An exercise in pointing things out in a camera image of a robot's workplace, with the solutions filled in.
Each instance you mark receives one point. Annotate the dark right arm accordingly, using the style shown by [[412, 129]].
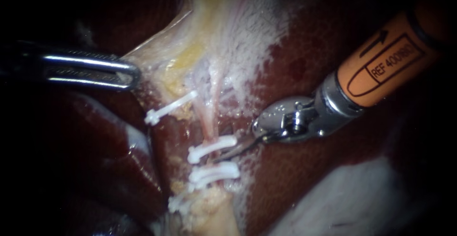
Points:
[[389, 57]]

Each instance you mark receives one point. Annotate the left arm instrument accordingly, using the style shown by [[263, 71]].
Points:
[[21, 63]]

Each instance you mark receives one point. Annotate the thin tube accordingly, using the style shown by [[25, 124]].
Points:
[[207, 121]]

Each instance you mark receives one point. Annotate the white clip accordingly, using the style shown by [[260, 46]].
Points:
[[176, 202], [210, 147], [210, 182], [214, 169], [167, 109]]

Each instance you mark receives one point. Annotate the dark red liver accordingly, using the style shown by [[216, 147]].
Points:
[[303, 179]]

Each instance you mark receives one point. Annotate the right arm instrument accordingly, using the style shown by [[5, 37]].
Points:
[[303, 118]]

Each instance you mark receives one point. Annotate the gallbladder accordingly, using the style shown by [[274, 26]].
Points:
[[178, 68]]

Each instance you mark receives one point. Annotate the left arm instrument jaw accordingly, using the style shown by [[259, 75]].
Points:
[[89, 62]]

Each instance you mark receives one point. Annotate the right arm instrument jaw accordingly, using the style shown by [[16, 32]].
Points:
[[242, 146]]

